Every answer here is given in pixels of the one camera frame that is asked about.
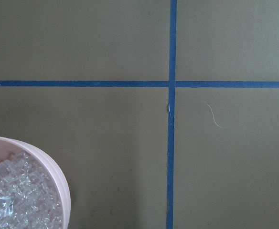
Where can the pile of clear ice cubes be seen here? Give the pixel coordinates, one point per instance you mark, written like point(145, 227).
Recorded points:
point(29, 198)

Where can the pink bowl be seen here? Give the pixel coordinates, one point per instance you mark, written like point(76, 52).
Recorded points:
point(8, 147)

